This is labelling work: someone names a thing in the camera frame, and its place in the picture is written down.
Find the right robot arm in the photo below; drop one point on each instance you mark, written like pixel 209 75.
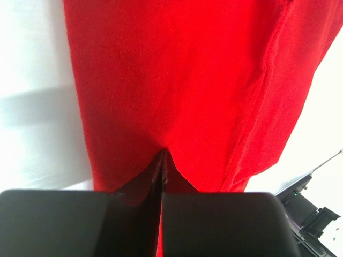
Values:
pixel 315 229

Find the red t-shirt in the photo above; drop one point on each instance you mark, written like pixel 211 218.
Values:
pixel 218 84

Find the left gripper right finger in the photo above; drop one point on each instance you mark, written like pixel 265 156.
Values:
pixel 221 224

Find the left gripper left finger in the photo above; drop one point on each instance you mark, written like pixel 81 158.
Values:
pixel 84 223

